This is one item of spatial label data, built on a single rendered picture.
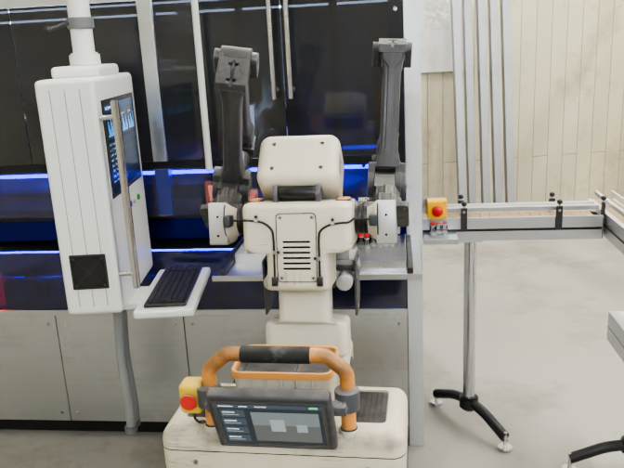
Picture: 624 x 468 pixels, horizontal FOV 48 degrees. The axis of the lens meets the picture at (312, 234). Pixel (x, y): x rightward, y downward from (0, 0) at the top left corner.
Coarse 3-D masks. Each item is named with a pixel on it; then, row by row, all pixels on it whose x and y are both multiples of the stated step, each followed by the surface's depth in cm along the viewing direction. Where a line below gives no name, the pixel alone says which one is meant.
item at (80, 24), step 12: (72, 0) 222; (84, 0) 224; (72, 12) 223; (84, 12) 224; (60, 24) 222; (72, 24) 224; (84, 24) 224; (72, 36) 226; (84, 36) 226; (72, 48) 228; (84, 48) 226; (72, 60) 227; (84, 60) 226; (96, 60) 228
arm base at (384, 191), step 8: (384, 184) 183; (376, 192) 182; (384, 192) 180; (392, 192) 180; (376, 200) 180; (400, 200) 181; (400, 208) 177; (408, 208) 177; (400, 216) 180; (408, 216) 180; (400, 224) 182; (408, 224) 182
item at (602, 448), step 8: (616, 440) 261; (584, 448) 263; (592, 448) 261; (600, 448) 261; (608, 448) 260; (616, 448) 259; (568, 456) 264; (576, 456) 262; (584, 456) 262; (592, 456) 262; (568, 464) 264
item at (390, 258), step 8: (360, 248) 257; (376, 248) 256; (384, 248) 255; (392, 248) 255; (400, 248) 254; (360, 256) 247; (368, 256) 246; (376, 256) 246; (384, 256) 245; (392, 256) 245; (400, 256) 244; (360, 264) 231; (368, 264) 231; (376, 264) 230; (384, 264) 230; (392, 264) 229; (400, 264) 229
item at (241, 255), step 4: (240, 248) 255; (244, 248) 261; (236, 252) 248; (240, 252) 255; (244, 252) 260; (248, 252) 259; (236, 256) 247; (240, 256) 247; (244, 256) 247; (248, 256) 246; (252, 256) 246; (256, 256) 246; (260, 256) 246; (264, 256) 246; (236, 260) 247; (240, 260) 247; (244, 260) 247; (248, 260) 247; (252, 260) 247; (256, 260) 246; (260, 260) 246
